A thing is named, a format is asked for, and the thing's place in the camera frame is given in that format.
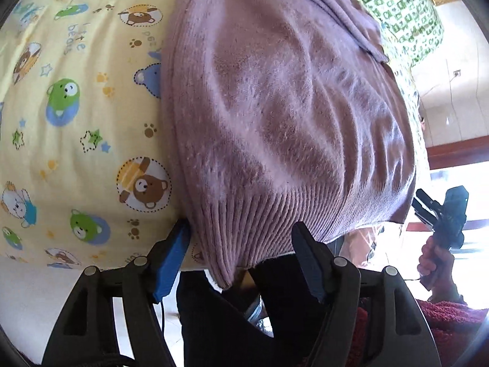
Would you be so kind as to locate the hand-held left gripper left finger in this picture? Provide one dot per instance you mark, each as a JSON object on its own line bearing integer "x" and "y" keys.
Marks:
{"x": 172, "y": 263}

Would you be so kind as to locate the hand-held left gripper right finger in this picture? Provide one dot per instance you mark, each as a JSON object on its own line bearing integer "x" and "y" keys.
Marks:
{"x": 308, "y": 267}

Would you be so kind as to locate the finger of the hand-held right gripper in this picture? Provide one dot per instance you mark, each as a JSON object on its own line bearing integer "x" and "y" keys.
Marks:
{"x": 422, "y": 214}
{"x": 427, "y": 198}

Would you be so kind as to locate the purple knitted sweater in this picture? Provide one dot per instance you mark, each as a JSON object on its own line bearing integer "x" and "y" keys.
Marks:
{"x": 282, "y": 122}

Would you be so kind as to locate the person's right forearm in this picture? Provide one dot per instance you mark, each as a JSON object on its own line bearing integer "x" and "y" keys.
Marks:
{"x": 458, "y": 328}

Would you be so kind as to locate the person's right hand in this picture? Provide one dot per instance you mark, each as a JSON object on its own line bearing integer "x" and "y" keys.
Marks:
{"x": 443, "y": 263}

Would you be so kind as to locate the brown wooden board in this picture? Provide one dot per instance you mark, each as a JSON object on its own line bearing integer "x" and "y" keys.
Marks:
{"x": 462, "y": 153}

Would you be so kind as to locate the person's dark pants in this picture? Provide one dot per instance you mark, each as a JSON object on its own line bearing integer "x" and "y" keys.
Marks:
{"x": 221, "y": 332}

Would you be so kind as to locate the yellow bear print bed sheet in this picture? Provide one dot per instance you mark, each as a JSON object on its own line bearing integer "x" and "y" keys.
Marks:
{"x": 76, "y": 130}

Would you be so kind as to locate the green checked quilt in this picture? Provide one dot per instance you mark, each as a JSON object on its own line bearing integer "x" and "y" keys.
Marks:
{"x": 405, "y": 15}

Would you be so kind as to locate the white wall socket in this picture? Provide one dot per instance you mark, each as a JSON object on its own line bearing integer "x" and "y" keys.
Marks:
{"x": 457, "y": 73}

